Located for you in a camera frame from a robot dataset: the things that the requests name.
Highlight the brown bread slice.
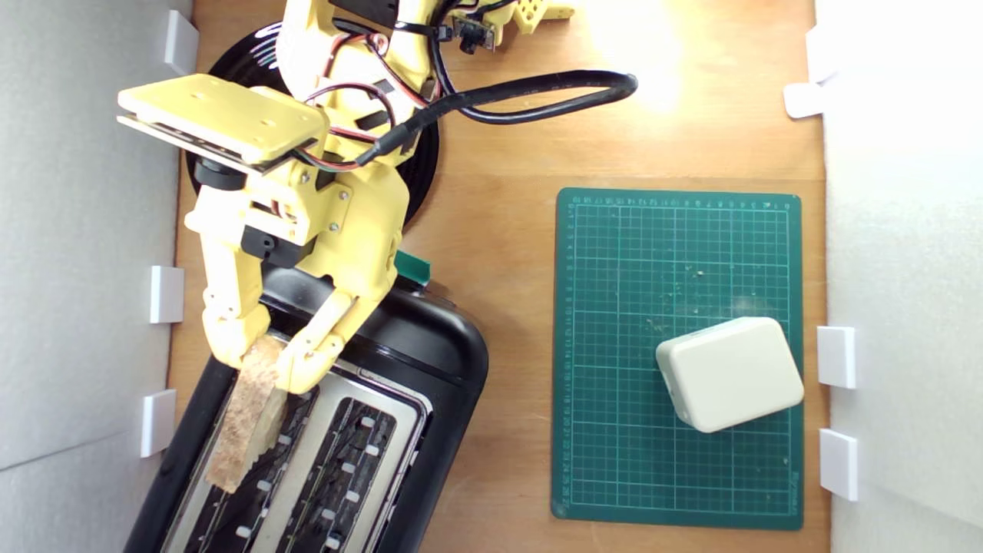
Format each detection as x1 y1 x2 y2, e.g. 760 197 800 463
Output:
204 334 289 495

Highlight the green toaster lever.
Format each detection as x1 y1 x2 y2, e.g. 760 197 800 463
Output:
394 250 432 286

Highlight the black two-slot toaster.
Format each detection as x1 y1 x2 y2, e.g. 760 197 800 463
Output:
123 261 491 553

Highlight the black plate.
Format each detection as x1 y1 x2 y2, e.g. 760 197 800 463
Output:
187 22 441 230

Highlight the green cutting mat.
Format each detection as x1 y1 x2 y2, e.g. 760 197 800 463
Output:
551 187 805 531

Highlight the white block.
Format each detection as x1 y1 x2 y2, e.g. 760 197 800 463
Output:
655 316 806 435

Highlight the white wall clip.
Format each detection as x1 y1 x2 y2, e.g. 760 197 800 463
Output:
819 429 859 502
150 265 185 323
141 389 177 458
816 326 857 389
164 9 199 80
783 81 826 120

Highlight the yellow gripper camera mount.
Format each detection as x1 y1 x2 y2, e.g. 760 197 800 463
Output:
117 73 331 193

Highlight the yellow perforated bracket with camera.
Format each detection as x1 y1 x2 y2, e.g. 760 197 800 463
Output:
452 0 577 55

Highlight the black camera cable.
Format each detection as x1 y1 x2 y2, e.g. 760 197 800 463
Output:
357 15 640 166

